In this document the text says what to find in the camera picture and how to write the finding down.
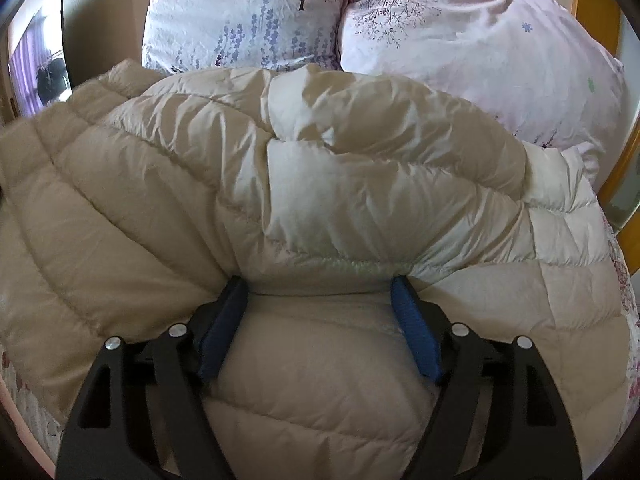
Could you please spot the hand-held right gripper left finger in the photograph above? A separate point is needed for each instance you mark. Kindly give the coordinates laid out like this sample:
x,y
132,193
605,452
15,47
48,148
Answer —
x,y
222,330

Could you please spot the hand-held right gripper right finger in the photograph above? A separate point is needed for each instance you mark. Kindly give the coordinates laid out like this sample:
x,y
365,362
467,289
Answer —
x,y
417,330

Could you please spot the cream quilted duvet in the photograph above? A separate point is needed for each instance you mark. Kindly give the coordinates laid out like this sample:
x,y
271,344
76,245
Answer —
x,y
300,170

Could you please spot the floral bedspread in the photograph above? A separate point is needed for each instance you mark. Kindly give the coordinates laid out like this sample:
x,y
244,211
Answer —
x,y
627,280

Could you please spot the pink tree print pillow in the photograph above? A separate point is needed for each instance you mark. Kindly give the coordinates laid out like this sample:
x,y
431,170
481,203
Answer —
x,y
475,45

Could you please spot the lavender print pillow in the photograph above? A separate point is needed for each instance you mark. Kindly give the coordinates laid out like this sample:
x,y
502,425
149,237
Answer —
x,y
240,10

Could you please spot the wooden headboard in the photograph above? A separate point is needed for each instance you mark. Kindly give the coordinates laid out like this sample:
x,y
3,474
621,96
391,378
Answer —
x,y
605,15

